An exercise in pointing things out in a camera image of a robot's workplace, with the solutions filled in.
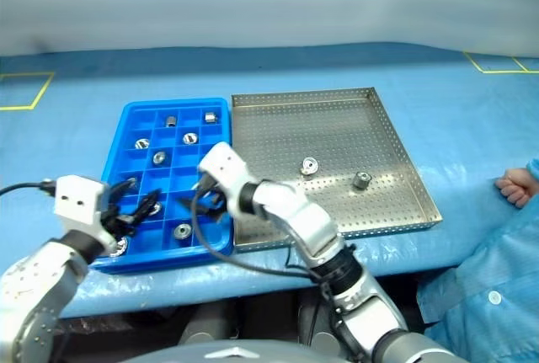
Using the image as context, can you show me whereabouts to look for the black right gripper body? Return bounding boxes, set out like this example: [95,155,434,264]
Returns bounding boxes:
[200,187,227,222]

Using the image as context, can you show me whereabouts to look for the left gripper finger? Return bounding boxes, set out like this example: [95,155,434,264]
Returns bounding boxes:
[124,197,164,226]
[108,180,138,202]

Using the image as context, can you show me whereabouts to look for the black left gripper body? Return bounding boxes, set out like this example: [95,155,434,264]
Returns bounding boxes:
[100,206,135,238]

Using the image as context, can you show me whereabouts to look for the blue plastic compartment tray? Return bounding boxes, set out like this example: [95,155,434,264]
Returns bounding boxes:
[90,97,236,275]

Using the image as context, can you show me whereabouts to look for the perforated steel tray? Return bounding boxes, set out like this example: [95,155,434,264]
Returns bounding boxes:
[230,87,443,254]

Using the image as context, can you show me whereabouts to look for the person bare hand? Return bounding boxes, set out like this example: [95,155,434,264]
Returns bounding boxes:
[494,168,536,209]

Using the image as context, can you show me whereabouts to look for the dark grey rounded shape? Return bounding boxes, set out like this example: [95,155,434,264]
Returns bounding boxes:
[179,302,237,345]

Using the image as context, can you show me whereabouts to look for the blue table cover sheet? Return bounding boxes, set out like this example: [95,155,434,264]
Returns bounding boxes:
[0,40,539,320]

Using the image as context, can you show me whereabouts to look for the grey robot torso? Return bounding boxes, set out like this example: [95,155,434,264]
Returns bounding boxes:
[121,339,350,363]

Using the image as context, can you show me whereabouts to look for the person in blue lab coat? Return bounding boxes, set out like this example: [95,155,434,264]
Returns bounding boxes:
[416,156,539,363]

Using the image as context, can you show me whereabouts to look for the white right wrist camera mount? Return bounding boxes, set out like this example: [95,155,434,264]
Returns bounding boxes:
[197,142,258,219]

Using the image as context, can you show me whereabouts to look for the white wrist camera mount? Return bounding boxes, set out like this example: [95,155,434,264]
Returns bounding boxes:
[197,142,258,219]
[53,175,119,254]

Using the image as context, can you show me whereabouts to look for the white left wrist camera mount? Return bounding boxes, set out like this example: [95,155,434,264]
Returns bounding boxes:
[53,175,119,254]

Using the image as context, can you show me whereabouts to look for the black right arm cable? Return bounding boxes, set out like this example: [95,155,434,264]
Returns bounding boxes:
[191,177,367,363]

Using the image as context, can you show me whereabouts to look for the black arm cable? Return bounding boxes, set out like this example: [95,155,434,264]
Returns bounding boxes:
[191,177,367,363]
[0,179,56,198]

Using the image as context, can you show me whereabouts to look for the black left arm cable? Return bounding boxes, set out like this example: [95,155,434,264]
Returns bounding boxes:
[0,179,56,198]

